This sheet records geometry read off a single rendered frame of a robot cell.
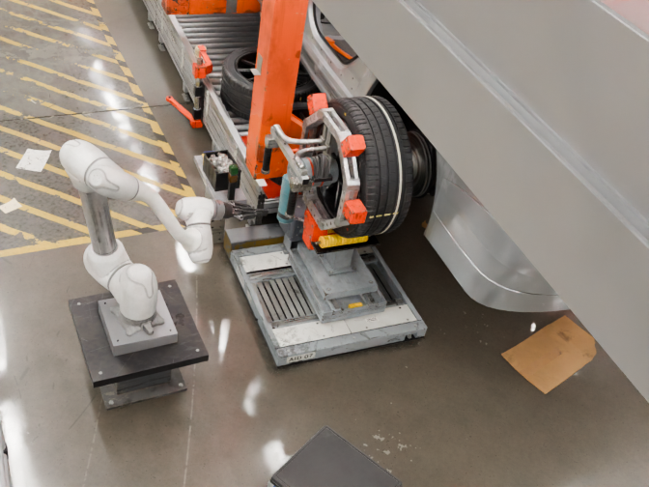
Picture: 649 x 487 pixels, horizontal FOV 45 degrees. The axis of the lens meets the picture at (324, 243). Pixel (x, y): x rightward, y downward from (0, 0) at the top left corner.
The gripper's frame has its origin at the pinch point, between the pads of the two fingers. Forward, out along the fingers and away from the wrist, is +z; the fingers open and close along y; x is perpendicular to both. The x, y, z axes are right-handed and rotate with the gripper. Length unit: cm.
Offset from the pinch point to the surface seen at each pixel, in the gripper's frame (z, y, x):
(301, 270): 47, 9, 43
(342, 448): 3, -107, 37
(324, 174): 11.5, -16.0, -33.2
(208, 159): 2, 63, 13
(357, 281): 65, -13, 32
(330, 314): 48, -24, 44
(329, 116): 21, 8, -49
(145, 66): 45, 264, 60
